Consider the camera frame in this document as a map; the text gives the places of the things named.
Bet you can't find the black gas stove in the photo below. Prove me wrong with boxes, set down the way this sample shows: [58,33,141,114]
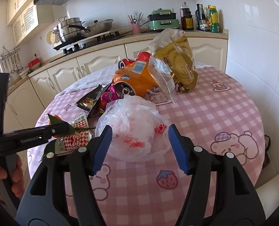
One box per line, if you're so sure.
[53,31,124,56]

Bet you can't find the steel steamer pot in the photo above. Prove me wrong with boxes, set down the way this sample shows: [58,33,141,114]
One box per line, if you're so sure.
[53,16,86,43]

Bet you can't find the crushed red soda can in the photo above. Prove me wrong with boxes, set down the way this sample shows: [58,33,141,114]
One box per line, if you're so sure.
[118,52,152,67]

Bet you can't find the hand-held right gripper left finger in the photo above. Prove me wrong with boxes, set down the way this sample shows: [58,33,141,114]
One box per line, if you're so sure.
[16,125,113,226]

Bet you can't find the pink checkered tablecloth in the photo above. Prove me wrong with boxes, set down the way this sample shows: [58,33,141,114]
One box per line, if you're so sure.
[28,62,265,226]

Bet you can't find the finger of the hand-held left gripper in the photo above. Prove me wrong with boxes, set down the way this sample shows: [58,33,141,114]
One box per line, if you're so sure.
[0,124,70,157]

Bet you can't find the green electric cooker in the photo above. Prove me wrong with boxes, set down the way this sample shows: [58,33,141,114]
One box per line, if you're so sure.
[147,8,180,32]

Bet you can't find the steel wok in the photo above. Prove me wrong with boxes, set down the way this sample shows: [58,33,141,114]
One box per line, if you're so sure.
[66,19,113,38]

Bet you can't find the red bowl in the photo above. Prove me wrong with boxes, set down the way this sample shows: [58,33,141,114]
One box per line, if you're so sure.
[28,59,41,70]

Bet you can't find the cream lower kitchen cabinets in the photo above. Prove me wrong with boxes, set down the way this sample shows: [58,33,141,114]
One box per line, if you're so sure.
[3,29,229,128]

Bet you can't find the orange peel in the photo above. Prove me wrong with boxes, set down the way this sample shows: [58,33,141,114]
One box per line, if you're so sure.
[48,114,64,139]

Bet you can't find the clear plastic bag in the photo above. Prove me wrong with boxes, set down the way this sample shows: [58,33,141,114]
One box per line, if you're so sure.
[147,28,196,104]

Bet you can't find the cream upper cabinets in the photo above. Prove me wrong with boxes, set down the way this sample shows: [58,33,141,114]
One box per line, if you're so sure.
[6,0,67,46]

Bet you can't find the white plastic bag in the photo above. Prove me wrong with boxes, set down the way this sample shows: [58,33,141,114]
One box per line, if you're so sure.
[95,95,169,163]

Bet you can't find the orange snack packet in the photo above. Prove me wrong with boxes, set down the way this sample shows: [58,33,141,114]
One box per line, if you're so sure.
[113,60,165,98]

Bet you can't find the purple candy wrapper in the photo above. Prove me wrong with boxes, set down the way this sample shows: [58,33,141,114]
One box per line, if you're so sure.
[99,85,121,113]

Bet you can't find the yellow oil bottle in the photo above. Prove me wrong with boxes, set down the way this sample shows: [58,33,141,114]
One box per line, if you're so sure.
[204,6,212,31]

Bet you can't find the hanging utensil rack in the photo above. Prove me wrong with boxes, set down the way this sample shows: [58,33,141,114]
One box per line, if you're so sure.
[0,46,22,74]

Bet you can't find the black snack packet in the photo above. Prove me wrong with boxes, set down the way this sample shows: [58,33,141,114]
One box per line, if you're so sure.
[76,84,113,118]

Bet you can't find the gold snack bag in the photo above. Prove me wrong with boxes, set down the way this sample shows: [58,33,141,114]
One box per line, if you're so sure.
[154,32,198,93]

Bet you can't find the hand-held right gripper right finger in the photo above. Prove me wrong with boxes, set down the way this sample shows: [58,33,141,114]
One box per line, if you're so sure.
[168,124,266,226]

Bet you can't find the pale round strainer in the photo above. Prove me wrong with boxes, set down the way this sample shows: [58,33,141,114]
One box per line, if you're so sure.
[46,30,57,45]

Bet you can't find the slim dark sauce bottle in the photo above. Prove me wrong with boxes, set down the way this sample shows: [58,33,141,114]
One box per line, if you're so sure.
[195,4,206,31]

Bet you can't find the large dark sauce bottle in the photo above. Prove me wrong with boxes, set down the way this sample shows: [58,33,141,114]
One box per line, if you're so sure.
[180,2,194,31]

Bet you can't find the red checkered sauce packet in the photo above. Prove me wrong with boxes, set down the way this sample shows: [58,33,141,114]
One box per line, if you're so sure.
[55,132,91,154]
[71,113,90,129]

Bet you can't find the green and yellow bottle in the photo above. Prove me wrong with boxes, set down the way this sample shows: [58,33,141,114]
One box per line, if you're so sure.
[210,5,220,33]

